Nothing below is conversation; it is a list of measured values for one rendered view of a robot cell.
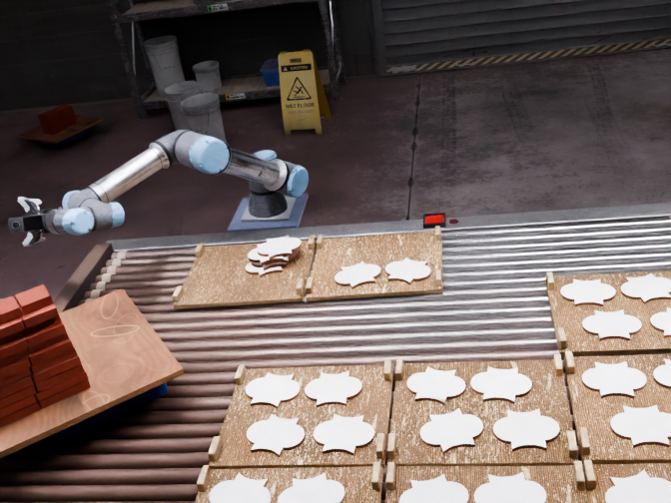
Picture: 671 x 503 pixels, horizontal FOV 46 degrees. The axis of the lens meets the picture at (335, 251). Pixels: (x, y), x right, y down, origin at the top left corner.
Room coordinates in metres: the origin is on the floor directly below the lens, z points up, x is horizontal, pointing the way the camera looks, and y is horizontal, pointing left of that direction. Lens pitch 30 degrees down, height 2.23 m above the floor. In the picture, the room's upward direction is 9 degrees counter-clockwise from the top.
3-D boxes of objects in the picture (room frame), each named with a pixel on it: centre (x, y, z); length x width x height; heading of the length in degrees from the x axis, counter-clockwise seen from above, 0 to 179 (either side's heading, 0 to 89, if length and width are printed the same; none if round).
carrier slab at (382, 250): (2.14, -0.12, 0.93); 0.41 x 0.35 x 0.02; 80
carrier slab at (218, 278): (2.22, 0.29, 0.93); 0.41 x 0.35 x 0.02; 79
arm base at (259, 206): (2.76, 0.23, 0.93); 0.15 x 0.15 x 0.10
